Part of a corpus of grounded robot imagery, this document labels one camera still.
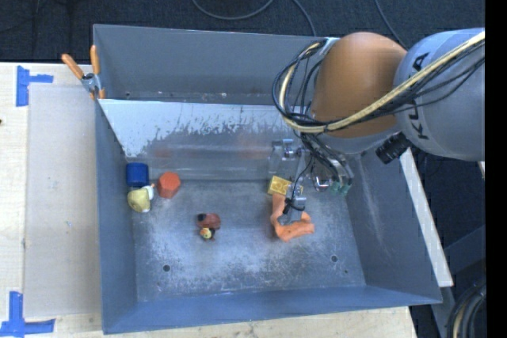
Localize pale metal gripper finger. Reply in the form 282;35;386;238
270;138;304;176
276;180;309;227

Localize orange cloth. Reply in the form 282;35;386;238
269;193;316;244

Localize yellow square packet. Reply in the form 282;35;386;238
267;175;295;198

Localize grey metal bin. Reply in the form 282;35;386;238
91;23;455;336

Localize brown and yellow toy animal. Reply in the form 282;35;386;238
195;211;222;242

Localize red-orange hexagonal block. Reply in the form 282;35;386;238
155;171;182;200

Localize blue cylinder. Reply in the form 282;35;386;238
125;162;151;188

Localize pale yellow toy pear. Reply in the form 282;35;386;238
126;184;156;215

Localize pale wood flat board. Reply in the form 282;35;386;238
22;84;103;320

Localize black cylinder on white bracket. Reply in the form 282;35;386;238
374;131;413;165

